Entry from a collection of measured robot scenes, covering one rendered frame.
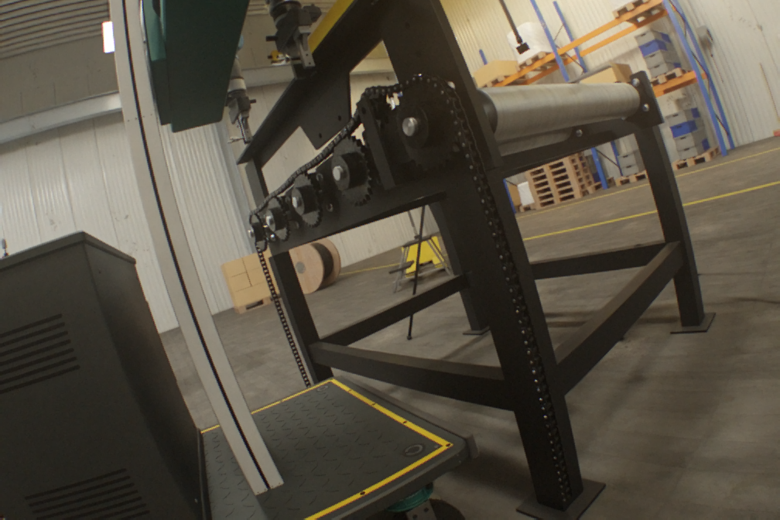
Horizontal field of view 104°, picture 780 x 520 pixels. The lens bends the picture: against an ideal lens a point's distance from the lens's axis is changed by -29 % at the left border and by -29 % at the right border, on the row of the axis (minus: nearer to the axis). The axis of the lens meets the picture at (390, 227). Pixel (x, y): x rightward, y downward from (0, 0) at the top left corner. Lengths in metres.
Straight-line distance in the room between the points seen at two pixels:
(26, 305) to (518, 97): 0.94
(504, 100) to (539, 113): 0.12
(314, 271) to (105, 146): 6.83
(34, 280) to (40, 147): 11.61
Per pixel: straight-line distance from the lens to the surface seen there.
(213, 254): 11.33
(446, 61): 0.78
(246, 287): 8.59
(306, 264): 7.78
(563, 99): 1.04
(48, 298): 0.68
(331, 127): 1.17
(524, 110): 0.90
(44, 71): 13.24
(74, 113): 11.73
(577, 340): 0.97
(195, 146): 11.95
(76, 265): 0.67
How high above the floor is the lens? 0.71
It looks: level
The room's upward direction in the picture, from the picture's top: 19 degrees counter-clockwise
